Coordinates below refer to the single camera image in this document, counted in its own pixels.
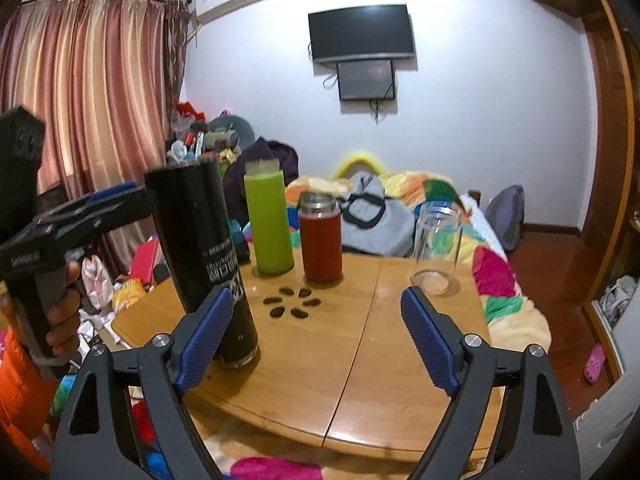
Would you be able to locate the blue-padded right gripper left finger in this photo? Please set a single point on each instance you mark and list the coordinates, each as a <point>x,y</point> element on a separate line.
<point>96,438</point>

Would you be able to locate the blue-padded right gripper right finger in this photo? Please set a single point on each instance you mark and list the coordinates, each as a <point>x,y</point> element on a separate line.
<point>534,436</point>

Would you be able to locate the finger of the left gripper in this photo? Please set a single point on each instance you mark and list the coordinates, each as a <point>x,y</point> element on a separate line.
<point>112,192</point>
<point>99,216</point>

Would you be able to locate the black thermos bottle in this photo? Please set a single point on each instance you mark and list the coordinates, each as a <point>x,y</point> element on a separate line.
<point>193,226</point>

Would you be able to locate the orange sleeve forearm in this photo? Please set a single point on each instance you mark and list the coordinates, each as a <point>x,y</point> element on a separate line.
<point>26,399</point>

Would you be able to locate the person's left hand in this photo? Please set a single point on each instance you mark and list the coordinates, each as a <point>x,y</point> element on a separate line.
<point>63,317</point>

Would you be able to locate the pink croc shoe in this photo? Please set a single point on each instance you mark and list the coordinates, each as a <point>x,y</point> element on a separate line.
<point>594,365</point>

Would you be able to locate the green basket of clutter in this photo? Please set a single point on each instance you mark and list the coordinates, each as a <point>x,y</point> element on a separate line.
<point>223,138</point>

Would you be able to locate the pink striped curtain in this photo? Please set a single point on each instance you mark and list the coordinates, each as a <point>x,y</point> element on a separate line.
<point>93,71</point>

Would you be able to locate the colourful patchwork quilt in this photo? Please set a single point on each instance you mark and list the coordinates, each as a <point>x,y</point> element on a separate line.
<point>513,320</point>

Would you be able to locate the dark purple jacket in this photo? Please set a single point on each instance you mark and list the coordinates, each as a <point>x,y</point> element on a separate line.
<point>233,180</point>

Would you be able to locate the green tall bottle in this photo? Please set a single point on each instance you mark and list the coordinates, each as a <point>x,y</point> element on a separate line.
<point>265,196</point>

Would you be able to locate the red thermos bottle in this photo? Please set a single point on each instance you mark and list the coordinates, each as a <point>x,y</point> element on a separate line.
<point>319,218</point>

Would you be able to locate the grey backpack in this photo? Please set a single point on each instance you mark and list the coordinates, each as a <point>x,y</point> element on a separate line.
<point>505,214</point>

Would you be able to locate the clear glass jar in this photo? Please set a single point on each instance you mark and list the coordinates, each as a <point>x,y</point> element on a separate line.
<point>437,246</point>

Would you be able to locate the yellow curved foam pillow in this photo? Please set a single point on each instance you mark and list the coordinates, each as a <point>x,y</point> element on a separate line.
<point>359,162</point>

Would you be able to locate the grey black-patterned garment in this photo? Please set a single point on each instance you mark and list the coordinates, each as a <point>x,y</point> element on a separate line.
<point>373,223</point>

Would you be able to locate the small wall monitor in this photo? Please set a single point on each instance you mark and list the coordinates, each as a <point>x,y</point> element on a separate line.
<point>366,80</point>

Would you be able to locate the large wall television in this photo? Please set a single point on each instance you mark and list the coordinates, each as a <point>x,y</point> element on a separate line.
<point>361,32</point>

